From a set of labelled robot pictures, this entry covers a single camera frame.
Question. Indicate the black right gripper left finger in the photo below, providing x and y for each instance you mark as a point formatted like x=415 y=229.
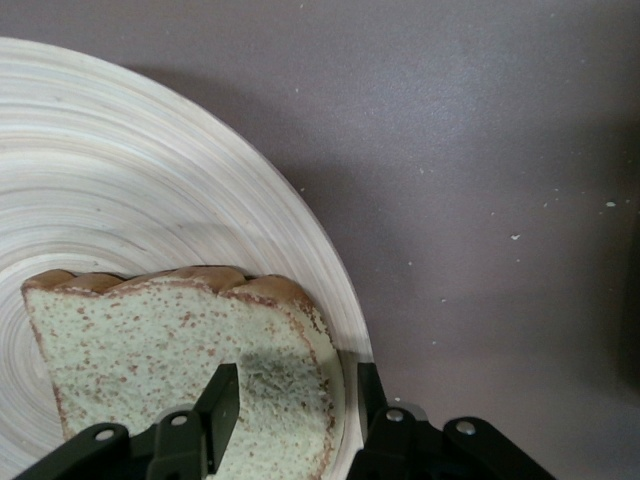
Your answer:
x=220 y=415

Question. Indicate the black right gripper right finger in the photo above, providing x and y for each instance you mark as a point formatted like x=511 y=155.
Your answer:
x=390 y=440

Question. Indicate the slice of brown-crust bread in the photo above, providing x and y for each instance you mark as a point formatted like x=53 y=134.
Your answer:
x=150 y=350

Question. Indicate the round wooden plate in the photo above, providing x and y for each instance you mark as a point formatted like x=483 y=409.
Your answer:
x=125 y=175

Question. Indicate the brown table cover sheet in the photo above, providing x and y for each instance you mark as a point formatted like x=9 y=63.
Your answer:
x=475 y=150

